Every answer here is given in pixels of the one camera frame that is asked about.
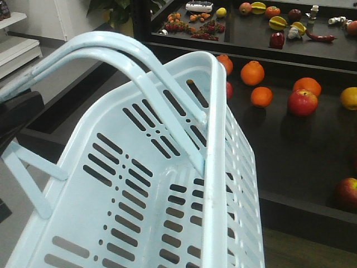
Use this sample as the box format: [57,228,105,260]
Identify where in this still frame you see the yellow green apple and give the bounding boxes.
[340,87,357,111]

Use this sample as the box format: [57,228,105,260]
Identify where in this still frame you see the green potted plant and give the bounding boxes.
[86,0,168,27]

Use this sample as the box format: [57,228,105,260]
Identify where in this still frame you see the red bell pepper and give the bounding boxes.
[269,32,285,50]

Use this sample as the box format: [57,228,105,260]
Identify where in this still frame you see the grapefruit orange fruit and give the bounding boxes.
[293,77,322,97]

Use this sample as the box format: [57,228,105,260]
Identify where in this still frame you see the red apple on stand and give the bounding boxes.
[287,90,319,117]

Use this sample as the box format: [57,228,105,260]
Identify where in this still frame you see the orange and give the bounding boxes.
[216,54,234,75]
[240,60,265,86]

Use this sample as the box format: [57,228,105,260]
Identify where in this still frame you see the light blue plastic basket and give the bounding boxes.
[1,31,265,267]

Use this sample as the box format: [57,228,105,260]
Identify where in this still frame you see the black wooden produce stand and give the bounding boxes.
[16,0,357,252]

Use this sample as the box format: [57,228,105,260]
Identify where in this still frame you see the orange back middle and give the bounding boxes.
[240,60,265,86]

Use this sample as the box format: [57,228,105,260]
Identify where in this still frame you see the red apple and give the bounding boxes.
[334,178,356,211]
[287,90,319,117]

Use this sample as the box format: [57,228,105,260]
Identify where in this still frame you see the yellow starfruit front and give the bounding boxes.
[268,16,287,31]

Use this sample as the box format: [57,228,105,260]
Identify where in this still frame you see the white store shelving unit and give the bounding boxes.
[1,12,42,79]

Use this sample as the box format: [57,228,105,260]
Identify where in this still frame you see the red chili pepper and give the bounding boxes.
[305,30,336,43]

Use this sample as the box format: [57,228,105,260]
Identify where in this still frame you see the white digital scale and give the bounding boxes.
[185,1,213,13]

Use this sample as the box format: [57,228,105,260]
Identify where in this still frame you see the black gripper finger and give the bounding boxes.
[1,90,44,153]

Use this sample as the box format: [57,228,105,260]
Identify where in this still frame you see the orange back left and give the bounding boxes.
[216,54,234,75]

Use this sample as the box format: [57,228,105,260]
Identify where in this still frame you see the white garlic bulb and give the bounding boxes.
[287,27,301,40]

